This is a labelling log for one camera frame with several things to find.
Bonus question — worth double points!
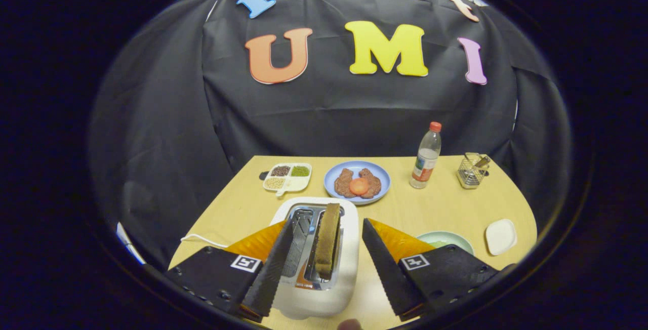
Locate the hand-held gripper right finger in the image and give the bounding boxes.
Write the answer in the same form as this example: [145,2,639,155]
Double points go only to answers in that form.
[361,218,517,320]

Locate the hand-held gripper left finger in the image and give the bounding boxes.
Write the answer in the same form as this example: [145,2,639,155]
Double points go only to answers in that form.
[165,217,297,323]

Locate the toasted bread slice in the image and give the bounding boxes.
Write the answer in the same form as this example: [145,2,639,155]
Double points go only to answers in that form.
[314,203,342,280]

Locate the white toaster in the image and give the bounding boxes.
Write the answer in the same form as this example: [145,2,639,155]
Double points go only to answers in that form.
[270,196,360,319]

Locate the pale green bowl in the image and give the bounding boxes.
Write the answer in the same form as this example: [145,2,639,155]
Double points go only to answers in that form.
[416,231,475,256]

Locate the brown meat patty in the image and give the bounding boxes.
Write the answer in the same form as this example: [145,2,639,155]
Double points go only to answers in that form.
[358,168,382,199]
[334,168,355,198]

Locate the blue plate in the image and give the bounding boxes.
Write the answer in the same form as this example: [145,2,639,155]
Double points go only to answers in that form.
[324,160,391,205]

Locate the white divided tray of grains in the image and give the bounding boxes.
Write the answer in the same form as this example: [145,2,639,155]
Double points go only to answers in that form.
[262,162,312,195]

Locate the clear water bottle red cap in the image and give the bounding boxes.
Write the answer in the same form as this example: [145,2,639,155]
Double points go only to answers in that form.
[409,121,442,189]

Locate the white square plate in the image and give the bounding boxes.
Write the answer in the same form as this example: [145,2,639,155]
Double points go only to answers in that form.
[485,219,518,256]

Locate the white toaster cable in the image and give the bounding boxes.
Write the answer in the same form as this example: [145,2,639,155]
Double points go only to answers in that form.
[181,234,228,249]

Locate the metal wire utensil holder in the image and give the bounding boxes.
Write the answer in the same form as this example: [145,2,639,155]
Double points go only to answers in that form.
[457,152,491,189]

